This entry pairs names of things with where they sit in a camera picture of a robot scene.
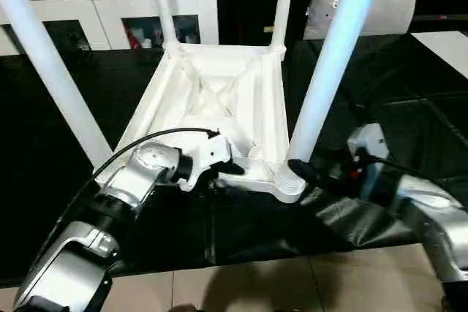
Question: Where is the white plastic table top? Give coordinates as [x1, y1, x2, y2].
[93, 43, 306, 204]

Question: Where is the white plastic table leg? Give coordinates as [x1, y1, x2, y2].
[0, 0, 114, 167]
[147, 0, 183, 52]
[269, 0, 298, 53]
[286, 0, 389, 167]

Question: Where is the black work mat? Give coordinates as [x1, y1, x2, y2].
[0, 32, 468, 287]

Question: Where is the dark rounded robot torso part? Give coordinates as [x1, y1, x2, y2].
[171, 303, 206, 312]

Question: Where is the white flat board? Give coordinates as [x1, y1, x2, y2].
[411, 30, 468, 79]

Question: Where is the grey cushion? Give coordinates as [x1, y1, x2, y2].
[303, 0, 418, 41]

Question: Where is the black furniture with yellow label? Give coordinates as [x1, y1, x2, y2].
[215, 0, 319, 48]

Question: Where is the black bar with red light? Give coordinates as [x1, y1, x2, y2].
[416, 13, 468, 21]

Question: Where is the white glass-door cabinet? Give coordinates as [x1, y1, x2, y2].
[0, 0, 219, 52]

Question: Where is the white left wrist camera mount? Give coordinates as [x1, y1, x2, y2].
[181, 132, 233, 192]

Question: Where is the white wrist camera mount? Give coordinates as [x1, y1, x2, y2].
[347, 123, 388, 196]
[181, 132, 233, 192]

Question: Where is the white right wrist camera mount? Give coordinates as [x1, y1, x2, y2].
[347, 123, 388, 196]

